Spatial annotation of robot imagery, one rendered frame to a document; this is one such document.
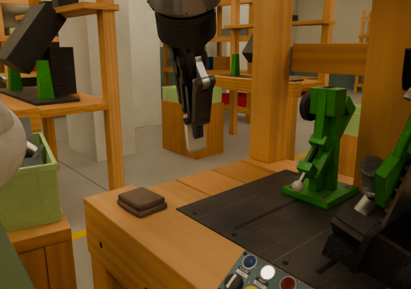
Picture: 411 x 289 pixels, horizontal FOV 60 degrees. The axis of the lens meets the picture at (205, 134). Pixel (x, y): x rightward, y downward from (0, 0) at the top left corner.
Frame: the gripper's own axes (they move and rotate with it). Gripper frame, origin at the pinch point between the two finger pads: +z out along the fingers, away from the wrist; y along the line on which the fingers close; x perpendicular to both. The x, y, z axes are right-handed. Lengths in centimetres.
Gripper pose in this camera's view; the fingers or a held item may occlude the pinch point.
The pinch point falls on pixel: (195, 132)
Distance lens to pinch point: 56.7
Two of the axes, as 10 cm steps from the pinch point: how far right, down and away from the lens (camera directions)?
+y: 3.7, 6.0, -7.1
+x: 9.3, -2.7, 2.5
